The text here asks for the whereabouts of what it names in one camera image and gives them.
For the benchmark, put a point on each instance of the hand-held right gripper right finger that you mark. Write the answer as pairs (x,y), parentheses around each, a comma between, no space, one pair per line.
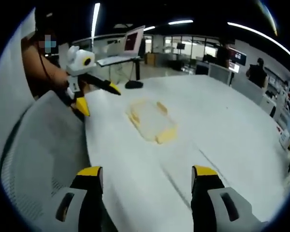
(207,193)

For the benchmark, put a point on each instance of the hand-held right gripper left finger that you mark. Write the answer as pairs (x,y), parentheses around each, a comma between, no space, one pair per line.
(84,193)

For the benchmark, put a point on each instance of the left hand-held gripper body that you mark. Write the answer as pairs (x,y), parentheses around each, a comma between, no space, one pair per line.
(79,60)

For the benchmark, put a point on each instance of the beige plastic buckle part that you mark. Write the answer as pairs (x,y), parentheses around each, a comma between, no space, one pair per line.
(166,136)

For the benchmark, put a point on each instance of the black monitor stand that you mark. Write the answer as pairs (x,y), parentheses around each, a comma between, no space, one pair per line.
(134,84)

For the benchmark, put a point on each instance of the ceiling light strip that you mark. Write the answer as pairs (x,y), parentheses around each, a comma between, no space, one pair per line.
(261,36)
(149,28)
(180,22)
(95,17)

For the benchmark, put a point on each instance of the grey mesh office chair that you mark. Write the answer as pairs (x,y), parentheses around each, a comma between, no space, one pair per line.
(43,135)

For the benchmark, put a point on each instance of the computer monitor on stand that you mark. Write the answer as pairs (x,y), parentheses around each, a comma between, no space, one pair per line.
(133,39)

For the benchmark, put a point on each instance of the small dark monitor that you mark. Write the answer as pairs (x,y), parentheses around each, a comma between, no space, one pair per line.
(180,46)

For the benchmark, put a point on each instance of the grey desk partition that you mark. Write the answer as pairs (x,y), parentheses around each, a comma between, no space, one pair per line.
(247,90)
(220,73)

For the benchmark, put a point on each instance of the red wall screen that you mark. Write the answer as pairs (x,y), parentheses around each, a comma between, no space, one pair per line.
(239,56)

